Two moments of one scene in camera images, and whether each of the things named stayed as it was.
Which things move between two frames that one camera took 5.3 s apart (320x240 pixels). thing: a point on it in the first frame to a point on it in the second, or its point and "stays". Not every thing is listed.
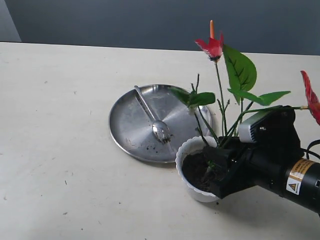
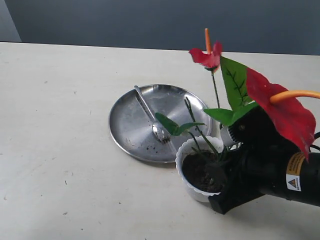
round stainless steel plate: x=149 y=123 stays
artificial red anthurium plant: x=237 y=74 to x=237 y=88
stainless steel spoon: x=160 y=129 stays
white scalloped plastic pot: x=198 y=162 stays
